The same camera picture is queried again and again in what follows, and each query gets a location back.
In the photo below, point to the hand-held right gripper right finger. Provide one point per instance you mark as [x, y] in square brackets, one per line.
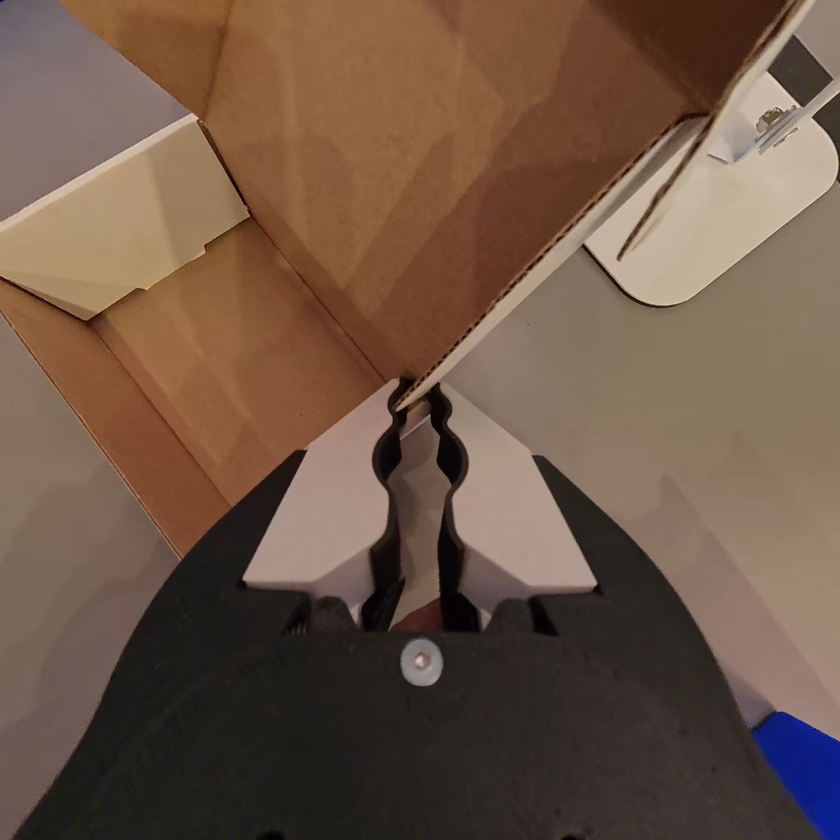
[518, 525]

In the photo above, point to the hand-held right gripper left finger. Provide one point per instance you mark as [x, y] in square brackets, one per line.
[315, 525]

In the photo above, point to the white and brown cardboard box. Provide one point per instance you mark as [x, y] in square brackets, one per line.
[394, 164]

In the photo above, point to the person's right hand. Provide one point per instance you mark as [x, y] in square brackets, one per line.
[417, 620]

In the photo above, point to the blue plastic bin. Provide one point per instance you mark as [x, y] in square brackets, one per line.
[800, 768]

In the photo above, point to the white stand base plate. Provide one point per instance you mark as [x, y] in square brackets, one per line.
[722, 229]

